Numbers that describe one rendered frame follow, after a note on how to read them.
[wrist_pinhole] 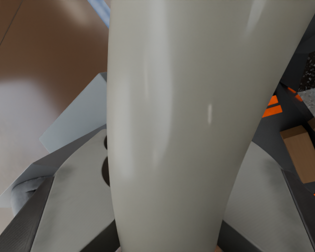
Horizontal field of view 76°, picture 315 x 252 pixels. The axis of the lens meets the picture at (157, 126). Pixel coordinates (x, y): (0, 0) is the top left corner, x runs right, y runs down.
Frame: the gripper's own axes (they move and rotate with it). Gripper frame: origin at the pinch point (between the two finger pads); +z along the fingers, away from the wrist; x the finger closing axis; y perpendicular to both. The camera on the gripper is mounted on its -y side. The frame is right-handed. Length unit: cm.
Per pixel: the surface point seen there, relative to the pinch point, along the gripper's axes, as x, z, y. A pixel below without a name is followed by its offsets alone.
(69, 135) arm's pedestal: -33, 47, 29
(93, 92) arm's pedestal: -21, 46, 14
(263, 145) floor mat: 62, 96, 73
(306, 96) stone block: 43, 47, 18
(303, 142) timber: 75, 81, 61
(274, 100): 62, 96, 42
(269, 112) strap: 63, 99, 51
